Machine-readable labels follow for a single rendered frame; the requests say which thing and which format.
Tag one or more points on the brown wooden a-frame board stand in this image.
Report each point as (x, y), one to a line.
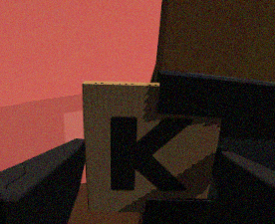
(217, 58)

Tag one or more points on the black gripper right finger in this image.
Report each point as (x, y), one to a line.
(246, 190)

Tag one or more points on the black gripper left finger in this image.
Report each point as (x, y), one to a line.
(42, 189)

